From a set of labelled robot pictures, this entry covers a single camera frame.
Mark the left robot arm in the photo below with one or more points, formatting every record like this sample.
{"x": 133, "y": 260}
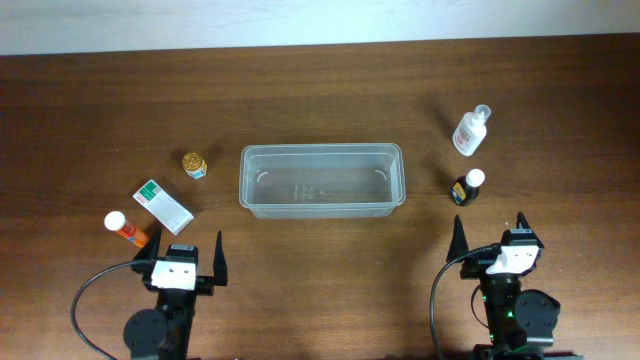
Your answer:
{"x": 163, "y": 332}

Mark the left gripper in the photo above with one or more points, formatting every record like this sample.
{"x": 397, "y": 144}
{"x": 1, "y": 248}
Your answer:
{"x": 204, "y": 284}

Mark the white spray bottle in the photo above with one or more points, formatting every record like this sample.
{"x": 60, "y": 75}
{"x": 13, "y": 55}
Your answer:
{"x": 471, "y": 130}

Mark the clear plastic container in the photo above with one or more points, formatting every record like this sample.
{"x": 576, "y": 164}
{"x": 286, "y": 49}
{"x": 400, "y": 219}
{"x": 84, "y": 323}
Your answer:
{"x": 311, "y": 181}

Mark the dark bottle white cap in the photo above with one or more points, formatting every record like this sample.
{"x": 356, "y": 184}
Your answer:
{"x": 466, "y": 188}

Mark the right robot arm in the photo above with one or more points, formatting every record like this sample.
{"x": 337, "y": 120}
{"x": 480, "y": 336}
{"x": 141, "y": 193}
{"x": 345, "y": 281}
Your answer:
{"x": 520, "y": 322}

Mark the small jar gold lid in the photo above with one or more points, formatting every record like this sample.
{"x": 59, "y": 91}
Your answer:
{"x": 194, "y": 165}

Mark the white green medicine box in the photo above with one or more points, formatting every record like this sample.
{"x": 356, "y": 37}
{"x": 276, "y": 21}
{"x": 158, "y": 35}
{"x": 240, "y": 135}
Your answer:
{"x": 163, "y": 207}

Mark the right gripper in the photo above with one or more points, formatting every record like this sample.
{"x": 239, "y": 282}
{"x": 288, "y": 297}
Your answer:
{"x": 470, "y": 270}

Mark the orange tube white cap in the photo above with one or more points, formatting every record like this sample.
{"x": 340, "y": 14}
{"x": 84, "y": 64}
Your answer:
{"x": 116, "y": 221}

